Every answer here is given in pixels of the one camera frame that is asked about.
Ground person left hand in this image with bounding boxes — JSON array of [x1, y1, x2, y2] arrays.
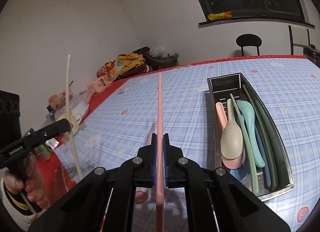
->
[[3, 153, 50, 209]]

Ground black metal utensil tray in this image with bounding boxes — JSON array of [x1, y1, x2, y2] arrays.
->
[[208, 73, 295, 201]]

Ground blue plaid table mat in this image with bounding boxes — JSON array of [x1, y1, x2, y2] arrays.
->
[[74, 58, 319, 231]]

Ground snack packages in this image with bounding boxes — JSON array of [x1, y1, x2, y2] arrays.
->
[[87, 60, 119, 94]]

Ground pink plastic spoon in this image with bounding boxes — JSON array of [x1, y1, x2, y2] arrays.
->
[[215, 99, 245, 170]]

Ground black folding chair frame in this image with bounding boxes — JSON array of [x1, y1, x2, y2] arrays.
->
[[288, 25, 310, 55]]

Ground black round stool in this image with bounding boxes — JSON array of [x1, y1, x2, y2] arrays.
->
[[236, 34, 263, 56]]

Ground pink chopstick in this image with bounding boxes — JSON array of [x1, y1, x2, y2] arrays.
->
[[146, 122, 157, 145], [155, 73, 164, 232]]

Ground dark blue chopstick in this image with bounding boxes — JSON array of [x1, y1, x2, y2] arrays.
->
[[255, 126, 272, 189]]

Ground food container with chopstick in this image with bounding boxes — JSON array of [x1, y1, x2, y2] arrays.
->
[[48, 90, 66, 111]]

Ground grey stool with bag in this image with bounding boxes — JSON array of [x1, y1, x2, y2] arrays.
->
[[145, 45, 179, 71]]

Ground beige plastic spoon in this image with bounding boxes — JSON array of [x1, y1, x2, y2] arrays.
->
[[220, 99, 243, 160]]

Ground yellow snack bag on sill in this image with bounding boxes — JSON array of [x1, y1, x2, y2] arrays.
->
[[208, 12, 233, 21]]

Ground beige chopstick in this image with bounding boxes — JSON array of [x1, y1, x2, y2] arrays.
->
[[64, 54, 84, 181]]

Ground light green chopstick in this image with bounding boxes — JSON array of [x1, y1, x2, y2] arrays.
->
[[230, 93, 259, 196]]

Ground red tablecloth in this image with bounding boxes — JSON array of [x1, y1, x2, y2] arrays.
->
[[35, 54, 311, 232]]

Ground plastic bowl with lid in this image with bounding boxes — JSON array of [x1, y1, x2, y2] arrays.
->
[[69, 94, 89, 124]]

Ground green plastic spoon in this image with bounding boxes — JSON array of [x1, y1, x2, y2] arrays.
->
[[237, 100, 265, 168]]

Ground electric rice cooker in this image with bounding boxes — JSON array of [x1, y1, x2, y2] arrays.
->
[[303, 44, 320, 67]]

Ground yellow cartoon mug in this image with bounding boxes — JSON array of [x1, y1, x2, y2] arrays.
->
[[57, 111, 82, 138]]

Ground small paper card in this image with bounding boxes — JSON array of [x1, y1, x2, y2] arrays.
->
[[118, 84, 133, 94]]

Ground blue plastic spoon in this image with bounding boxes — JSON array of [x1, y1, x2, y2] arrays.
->
[[230, 142, 250, 182]]

